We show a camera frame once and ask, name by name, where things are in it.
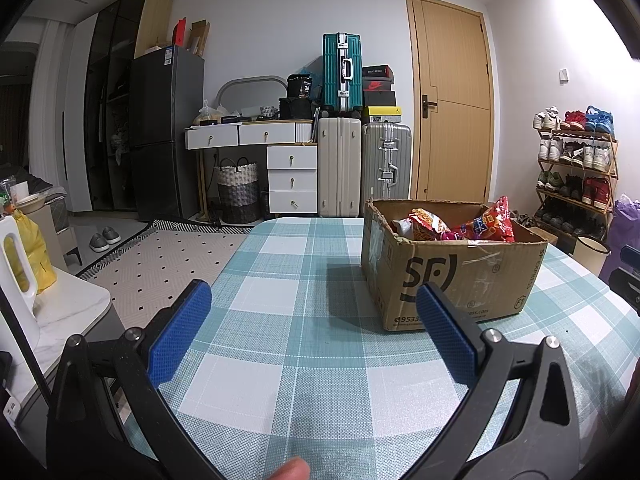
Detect wooden shoe rack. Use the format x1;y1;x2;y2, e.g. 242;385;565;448
534;127;620;241

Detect plastic bag with food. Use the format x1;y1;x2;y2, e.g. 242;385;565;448
192;101;223;126

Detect person's left hand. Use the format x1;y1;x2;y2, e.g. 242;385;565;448
267;457;312;480

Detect beige suitcase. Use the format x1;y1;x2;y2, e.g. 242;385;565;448
317;116;362;218

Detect yellow bag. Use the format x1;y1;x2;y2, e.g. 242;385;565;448
10;210;57;295

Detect cream trash bin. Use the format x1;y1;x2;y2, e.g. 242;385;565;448
572;236;612;273

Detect silver suitcase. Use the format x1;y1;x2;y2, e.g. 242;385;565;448
361;122;413;206

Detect red chip bag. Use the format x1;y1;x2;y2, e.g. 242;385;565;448
461;196;516;244

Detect wooden door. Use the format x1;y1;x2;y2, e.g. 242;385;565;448
405;0;496;206

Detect white drawer dresser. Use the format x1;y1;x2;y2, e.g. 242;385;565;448
184;119;319;221

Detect dark wardrobe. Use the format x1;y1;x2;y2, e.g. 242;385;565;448
62;0;173;213

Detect rows of shoes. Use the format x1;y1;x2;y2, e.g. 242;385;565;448
532;105;617;236

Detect black jar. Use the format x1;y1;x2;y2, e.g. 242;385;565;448
286;74;313;99

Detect yellow shoe box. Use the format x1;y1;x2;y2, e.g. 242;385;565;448
362;106;402;125

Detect small cardboard box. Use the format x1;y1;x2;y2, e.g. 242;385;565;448
527;226;558;247

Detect brown cardboard piece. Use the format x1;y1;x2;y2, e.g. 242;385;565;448
189;20;211;57

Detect printed cardboard box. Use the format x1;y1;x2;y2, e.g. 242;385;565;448
361;197;549;332

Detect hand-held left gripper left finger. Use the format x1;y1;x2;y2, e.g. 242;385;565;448
46;280;226;480

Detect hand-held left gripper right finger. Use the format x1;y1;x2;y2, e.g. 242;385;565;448
400;282;583;480

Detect grey armchair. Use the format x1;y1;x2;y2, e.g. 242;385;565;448
25;172;83;266

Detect large white noodle snack packet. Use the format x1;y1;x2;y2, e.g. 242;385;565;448
407;208;452;242

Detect arched grey mirror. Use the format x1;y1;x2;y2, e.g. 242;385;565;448
216;76;286;121

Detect teal suitcase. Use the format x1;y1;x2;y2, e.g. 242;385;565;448
322;33;362;113

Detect dark refrigerator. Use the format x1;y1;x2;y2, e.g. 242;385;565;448
129;46;206;222

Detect black cable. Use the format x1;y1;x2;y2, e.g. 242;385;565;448
0;290;56;401

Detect purple bag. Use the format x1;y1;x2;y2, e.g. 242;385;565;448
600;194;640;286

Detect black bag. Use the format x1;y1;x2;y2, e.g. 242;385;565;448
278;96;315;122

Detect woven laundry basket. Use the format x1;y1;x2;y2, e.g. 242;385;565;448
216;157;261;224

